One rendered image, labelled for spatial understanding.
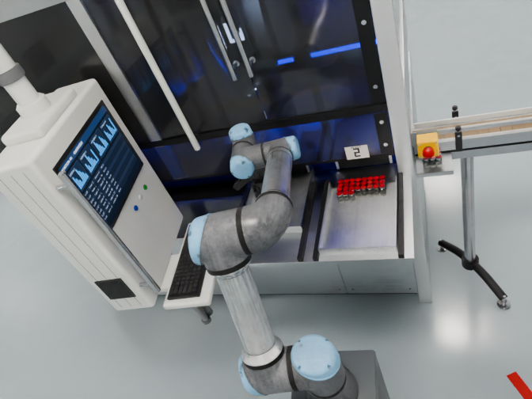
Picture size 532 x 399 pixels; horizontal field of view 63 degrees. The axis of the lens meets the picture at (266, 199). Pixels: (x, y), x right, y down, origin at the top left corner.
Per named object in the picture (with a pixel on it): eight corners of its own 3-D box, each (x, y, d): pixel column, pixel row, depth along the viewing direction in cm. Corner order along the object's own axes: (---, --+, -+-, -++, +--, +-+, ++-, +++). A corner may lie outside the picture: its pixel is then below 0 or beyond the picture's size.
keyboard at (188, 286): (190, 226, 199) (188, 222, 197) (218, 221, 195) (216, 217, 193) (167, 300, 170) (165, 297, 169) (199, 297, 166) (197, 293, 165)
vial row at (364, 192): (339, 195, 170) (336, 187, 167) (386, 191, 164) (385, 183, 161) (339, 199, 169) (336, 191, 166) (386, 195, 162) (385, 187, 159)
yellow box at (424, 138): (417, 146, 165) (416, 131, 160) (438, 144, 162) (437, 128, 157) (418, 159, 159) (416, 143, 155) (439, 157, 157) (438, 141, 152)
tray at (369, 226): (331, 188, 175) (328, 182, 173) (397, 182, 166) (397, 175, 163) (320, 255, 152) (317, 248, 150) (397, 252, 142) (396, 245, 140)
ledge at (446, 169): (416, 154, 176) (415, 151, 175) (450, 150, 172) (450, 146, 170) (416, 178, 167) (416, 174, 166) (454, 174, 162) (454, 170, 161)
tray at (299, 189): (258, 178, 195) (256, 172, 193) (314, 172, 186) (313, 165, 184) (240, 236, 172) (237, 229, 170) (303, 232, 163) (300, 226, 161)
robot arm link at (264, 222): (286, 214, 93) (293, 124, 134) (237, 225, 95) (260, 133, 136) (301, 255, 98) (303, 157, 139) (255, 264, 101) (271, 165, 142)
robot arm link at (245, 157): (260, 156, 129) (260, 134, 137) (224, 165, 132) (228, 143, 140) (267, 176, 134) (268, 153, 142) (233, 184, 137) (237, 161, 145)
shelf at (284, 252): (249, 183, 199) (248, 180, 197) (411, 165, 173) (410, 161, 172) (221, 267, 166) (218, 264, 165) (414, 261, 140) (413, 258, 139)
